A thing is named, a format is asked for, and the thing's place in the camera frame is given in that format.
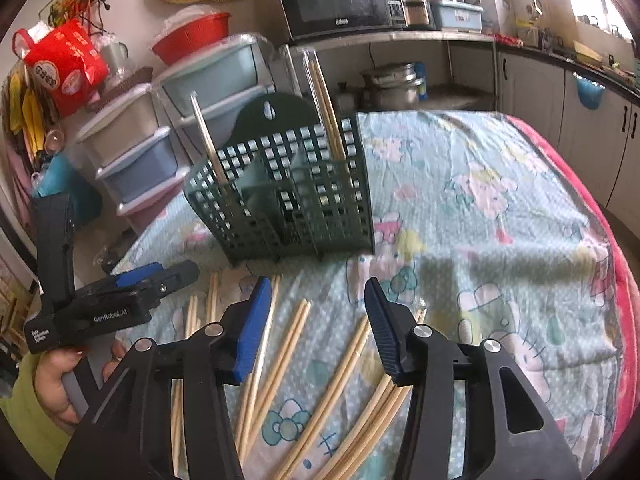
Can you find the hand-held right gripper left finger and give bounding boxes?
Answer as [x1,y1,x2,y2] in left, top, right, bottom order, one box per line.
[55,275,273,480]

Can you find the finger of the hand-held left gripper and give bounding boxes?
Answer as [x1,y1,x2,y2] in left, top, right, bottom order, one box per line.
[142,260,201,306]
[111,262,165,288]

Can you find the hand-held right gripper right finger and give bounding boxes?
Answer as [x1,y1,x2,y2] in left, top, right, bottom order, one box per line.
[364,276,583,480]

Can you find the pile of bamboo chopsticks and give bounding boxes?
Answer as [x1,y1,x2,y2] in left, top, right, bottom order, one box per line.
[170,270,431,480]

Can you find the bamboo chopstick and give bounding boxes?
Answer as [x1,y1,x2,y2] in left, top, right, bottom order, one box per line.
[190,94,232,188]

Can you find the plastic chopstick pair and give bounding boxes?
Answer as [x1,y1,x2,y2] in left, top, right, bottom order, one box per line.
[301,49,348,163]

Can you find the person's left forearm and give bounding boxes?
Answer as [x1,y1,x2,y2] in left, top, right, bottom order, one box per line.
[0,360,76,480]

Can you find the person's left hand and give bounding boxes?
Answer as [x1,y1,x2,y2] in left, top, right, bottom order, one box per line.
[32,339,130,436]

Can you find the teal plastic bin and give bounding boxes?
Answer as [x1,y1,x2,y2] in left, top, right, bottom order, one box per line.
[32,154,103,228]

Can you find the multicoloured plastic drawer unit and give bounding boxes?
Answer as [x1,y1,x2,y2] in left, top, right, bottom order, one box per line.
[75,82,188,233]

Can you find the cartoon printed blue cloth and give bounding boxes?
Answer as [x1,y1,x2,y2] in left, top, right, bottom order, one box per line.
[112,110,626,480]

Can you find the dark wicker basket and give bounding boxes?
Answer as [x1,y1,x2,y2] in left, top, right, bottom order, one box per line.
[84,66,155,112]

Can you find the yellow rubber gloves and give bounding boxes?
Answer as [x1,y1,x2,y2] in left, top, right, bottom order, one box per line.
[7,74,47,153]

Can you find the grey mug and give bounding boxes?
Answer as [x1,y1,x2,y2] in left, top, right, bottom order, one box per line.
[97,40,131,83]

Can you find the red shopping bag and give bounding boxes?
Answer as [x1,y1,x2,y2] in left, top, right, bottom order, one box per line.
[12,19,110,118]

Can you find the red plastic basket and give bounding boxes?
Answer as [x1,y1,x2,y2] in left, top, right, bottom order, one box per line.
[151,5,232,66]

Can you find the small white jar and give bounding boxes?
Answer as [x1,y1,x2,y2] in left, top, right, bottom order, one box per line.
[336,81,357,111]

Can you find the stacked steel pots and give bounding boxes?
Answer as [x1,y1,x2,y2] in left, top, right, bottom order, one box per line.
[361,61,426,111]

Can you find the white plastic bag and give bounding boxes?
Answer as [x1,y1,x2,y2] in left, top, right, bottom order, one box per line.
[152,4,231,41]

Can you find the white kitchen cabinets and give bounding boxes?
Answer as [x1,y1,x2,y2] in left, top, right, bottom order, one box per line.
[495,45,640,221]

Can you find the blue hanging bin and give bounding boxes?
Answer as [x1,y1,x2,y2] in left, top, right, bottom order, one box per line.
[572,71,607,111]

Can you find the black microwave oven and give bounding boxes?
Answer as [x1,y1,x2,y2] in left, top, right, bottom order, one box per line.
[274,0,408,43]

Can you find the black kitchen countertop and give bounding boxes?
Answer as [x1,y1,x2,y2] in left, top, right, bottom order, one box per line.
[495,32,640,96]

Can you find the blue plastic dish box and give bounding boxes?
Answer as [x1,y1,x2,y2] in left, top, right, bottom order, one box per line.
[429,0,485,32]

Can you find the wooden cutting board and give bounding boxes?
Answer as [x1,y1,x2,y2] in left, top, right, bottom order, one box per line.
[540,0,576,36]

